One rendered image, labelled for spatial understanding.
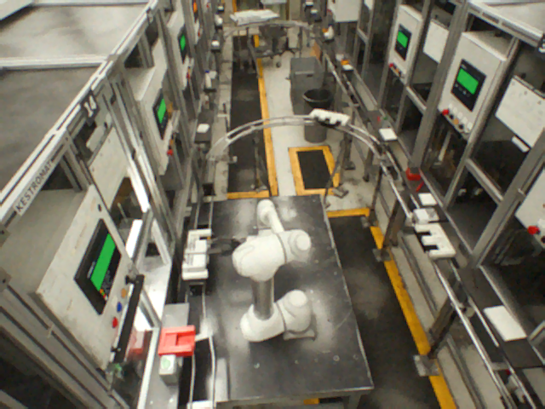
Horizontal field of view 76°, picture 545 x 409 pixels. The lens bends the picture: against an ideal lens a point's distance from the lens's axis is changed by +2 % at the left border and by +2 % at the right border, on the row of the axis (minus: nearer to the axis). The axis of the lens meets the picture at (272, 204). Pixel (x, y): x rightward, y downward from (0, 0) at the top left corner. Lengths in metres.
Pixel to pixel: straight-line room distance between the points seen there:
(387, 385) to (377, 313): 0.53
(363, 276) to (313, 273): 0.94
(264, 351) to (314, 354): 0.27
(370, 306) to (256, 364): 1.31
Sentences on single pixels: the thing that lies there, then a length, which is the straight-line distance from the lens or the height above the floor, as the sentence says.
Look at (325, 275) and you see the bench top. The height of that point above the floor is 0.68.
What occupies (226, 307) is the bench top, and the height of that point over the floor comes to 0.68.
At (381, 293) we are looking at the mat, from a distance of 3.12.
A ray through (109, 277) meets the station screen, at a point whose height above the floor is 1.59.
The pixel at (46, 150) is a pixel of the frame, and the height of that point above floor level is 2.03.
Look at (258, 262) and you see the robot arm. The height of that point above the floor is 1.48.
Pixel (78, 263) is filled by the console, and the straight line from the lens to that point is 1.19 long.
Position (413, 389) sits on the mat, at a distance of 2.82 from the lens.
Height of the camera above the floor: 2.54
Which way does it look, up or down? 43 degrees down
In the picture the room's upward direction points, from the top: 2 degrees counter-clockwise
